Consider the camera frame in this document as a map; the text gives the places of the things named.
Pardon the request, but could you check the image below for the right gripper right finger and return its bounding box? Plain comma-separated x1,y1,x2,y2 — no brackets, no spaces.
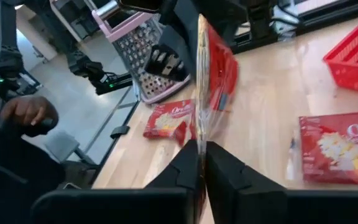
205,141,358,224

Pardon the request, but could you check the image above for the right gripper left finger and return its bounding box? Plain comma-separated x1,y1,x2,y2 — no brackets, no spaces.
30,139,206,224

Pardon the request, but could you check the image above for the red popcorn bag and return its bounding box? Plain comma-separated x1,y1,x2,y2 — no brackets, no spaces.
286,110,358,187
193,12,239,224
142,98,196,147

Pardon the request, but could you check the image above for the pink perforated metal holder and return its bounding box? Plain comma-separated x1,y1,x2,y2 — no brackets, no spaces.
91,7,192,105

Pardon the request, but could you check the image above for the silver metal cylinder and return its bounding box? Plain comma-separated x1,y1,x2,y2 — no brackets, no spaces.
95,1,122,20

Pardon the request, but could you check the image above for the grey chair base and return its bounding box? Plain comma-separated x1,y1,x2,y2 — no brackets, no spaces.
44,129,98,166

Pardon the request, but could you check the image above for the person's hand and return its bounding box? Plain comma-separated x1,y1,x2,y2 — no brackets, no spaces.
0,95,59,128

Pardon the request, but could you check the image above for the red plastic basket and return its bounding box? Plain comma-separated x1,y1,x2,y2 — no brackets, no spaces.
323,8,358,96

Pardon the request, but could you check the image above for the person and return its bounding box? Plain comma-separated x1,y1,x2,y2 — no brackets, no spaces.
0,124,67,224

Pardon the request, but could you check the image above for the black frame clamp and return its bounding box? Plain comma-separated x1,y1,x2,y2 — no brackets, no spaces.
109,124,131,139

